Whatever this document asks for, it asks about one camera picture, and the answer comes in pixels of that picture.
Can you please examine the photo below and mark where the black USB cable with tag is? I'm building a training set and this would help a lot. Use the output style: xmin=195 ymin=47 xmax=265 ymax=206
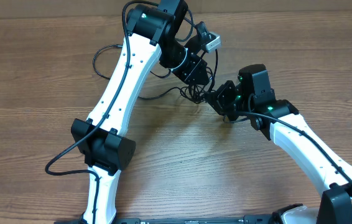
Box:
xmin=178 ymin=48 xmax=220 ymax=105

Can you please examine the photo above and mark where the thin black USB cable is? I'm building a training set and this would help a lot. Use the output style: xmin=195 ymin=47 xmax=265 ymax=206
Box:
xmin=91 ymin=44 xmax=183 ymax=101

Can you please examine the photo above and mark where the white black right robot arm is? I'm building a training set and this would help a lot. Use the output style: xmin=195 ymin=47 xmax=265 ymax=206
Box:
xmin=204 ymin=64 xmax=352 ymax=223

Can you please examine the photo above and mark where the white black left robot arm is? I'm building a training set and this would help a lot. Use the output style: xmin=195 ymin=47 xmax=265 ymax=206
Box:
xmin=71 ymin=1 xmax=211 ymax=223

